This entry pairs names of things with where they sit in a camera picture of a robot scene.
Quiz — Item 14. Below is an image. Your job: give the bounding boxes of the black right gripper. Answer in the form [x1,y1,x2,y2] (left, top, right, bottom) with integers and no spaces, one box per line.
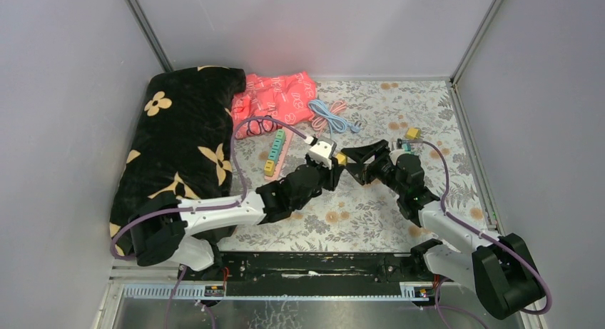
[341,139,406,197]

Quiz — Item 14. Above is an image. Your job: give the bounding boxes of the pink power strip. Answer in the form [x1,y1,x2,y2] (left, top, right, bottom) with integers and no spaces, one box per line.
[263,138,289,181]

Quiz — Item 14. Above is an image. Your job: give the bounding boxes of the blue-teal USB charger plug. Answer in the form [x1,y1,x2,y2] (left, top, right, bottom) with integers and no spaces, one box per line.
[268,149,280,163]

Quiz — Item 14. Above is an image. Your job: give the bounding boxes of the teal USB charger plug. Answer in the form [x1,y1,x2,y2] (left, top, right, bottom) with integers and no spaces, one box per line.
[271,140,284,154]

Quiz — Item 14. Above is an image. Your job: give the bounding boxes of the yellow USB charger plug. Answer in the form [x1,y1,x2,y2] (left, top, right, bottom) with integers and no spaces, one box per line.
[263,159,275,176]

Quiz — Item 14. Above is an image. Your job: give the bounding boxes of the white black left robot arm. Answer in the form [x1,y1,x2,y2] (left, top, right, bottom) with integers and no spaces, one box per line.
[129,153,347,280]

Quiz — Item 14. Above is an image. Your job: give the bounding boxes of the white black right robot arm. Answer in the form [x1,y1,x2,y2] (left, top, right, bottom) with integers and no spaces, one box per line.
[341,140,552,320]

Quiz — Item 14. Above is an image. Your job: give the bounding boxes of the floral patterned table mat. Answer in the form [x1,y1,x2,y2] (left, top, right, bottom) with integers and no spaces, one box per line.
[219,81,487,252]

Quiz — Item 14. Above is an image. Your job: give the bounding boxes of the pink patterned cloth bag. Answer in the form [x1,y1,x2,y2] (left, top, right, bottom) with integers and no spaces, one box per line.
[230,71,317,139]

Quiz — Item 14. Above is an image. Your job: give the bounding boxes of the black eyeglasses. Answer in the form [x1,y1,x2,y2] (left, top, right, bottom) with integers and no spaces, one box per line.
[244,116,280,137]

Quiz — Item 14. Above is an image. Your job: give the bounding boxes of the black floral plush blanket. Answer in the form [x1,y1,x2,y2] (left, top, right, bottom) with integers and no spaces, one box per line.
[109,66,246,236]

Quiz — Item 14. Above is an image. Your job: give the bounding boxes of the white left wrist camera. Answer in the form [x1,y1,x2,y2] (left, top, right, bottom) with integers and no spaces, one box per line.
[307,136,337,169]

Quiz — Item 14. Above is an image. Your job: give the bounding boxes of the light blue power cable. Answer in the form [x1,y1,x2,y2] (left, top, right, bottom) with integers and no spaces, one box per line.
[307,98,362,134]

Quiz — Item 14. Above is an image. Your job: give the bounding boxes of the pink power strip cable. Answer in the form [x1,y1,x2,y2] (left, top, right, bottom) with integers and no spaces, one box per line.
[309,99,348,134]

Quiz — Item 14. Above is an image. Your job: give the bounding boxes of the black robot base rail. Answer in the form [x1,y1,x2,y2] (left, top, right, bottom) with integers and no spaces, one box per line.
[184,251,437,282]

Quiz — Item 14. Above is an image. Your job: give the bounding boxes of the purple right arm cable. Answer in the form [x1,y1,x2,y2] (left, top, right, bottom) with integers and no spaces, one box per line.
[411,138,554,329]

